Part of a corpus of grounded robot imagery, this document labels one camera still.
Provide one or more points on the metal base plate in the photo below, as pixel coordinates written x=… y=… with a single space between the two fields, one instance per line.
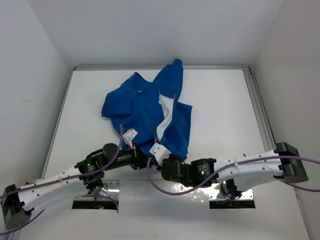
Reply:
x=217 y=192
x=110 y=190

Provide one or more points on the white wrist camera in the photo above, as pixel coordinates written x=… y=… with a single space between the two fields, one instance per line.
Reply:
x=159 y=153
x=128 y=137

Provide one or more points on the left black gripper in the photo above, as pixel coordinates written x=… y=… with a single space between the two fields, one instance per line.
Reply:
x=139 y=159

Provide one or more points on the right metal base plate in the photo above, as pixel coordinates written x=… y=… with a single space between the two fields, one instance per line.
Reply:
x=217 y=192

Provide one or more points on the blue zip-up jacket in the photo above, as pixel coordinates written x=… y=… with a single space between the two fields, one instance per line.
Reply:
x=152 y=108

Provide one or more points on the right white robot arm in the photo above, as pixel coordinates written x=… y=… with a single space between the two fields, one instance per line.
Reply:
x=239 y=174

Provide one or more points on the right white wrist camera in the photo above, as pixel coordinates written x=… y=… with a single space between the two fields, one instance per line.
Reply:
x=159 y=153

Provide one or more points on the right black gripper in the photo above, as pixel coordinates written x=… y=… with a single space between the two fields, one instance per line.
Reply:
x=170 y=157

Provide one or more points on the aluminium frame rail back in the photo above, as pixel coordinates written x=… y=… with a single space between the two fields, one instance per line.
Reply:
x=158 y=67

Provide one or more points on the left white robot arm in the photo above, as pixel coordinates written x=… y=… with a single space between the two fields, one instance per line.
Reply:
x=18 y=203

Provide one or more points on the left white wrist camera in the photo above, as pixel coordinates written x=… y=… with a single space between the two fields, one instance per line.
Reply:
x=128 y=137

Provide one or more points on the aluminium frame rail right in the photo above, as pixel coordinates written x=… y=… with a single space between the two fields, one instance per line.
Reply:
x=262 y=120

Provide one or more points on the aluminium frame rail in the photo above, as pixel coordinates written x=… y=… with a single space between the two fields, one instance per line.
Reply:
x=262 y=120
x=158 y=67

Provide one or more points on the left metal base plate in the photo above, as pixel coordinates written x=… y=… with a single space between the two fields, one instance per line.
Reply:
x=110 y=190

